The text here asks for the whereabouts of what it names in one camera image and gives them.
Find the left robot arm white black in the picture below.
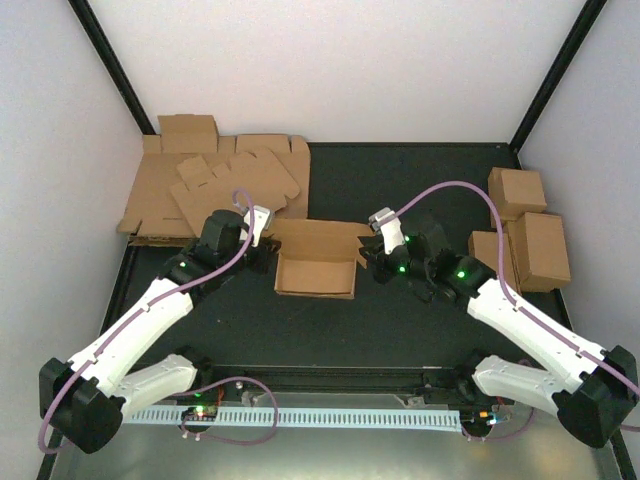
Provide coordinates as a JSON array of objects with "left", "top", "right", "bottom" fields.
[{"left": 39, "top": 206, "right": 280, "bottom": 454}]

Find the right black frame post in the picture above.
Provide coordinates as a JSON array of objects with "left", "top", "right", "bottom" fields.
[{"left": 509, "top": 0, "right": 608, "bottom": 154}]

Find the left black frame post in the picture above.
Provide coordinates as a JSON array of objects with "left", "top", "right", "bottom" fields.
[{"left": 68, "top": 0, "right": 156, "bottom": 135}]

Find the stack of flat cardboard blanks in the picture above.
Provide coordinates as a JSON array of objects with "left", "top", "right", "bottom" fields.
[{"left": 118, "top": 114, "right": 311, "bottom": 246}]

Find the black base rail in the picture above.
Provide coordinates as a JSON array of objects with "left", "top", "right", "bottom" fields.
[{"left": 169, "top": 362, "right": 526, "bottom": 406}]

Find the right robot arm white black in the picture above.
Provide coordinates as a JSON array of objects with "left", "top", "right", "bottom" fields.
[{"left": 360, "top": 208, "right": 639, "bottom": 448}]

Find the black frame post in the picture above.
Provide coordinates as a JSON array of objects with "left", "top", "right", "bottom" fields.
[
  {"left": 68, "top": 0, "right": 156, "bottom": 135},
  {"left": 509, "top": 0, "right": 608, "bottom": 154}
]

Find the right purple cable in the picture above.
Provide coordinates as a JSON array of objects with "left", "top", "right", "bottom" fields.
[{"left": 394, "top": 180, "right": 640, "bottom": 432}]

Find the right controller board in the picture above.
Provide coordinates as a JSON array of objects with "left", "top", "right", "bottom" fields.
[{"left": 460, "top": 406, "right": 512, "bottom": 427}]

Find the left controller board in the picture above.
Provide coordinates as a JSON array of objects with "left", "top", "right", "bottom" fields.
[{"left": 181, "top": 405, "right": 218, "bottom": 422}]

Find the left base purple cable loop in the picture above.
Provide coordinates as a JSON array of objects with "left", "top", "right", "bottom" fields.
[{"left": 179, "top": 375, "right": 280, "bottom": 445}]

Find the white slotted cable duct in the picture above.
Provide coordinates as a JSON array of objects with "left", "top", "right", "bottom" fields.
[{"left": 124, "top": 405, "right": 462, "bottom": 433}]

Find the controller board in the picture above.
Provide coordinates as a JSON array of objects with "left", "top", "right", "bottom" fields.
[
  {"left": 181, "top": 405, "right": 218, "bottom": 422},
  {"left": 460, "top": 406, "right": 512, "bottom": 427}
]

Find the folded cardboard box small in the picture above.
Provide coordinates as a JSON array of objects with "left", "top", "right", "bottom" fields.
[{"left": 468, "top": 231, "right": 521, "bottom": 294}]

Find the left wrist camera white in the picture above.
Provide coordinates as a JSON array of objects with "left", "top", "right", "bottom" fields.
[{"left": 239, "top": 205, "right": 274, "bottom": 247}]

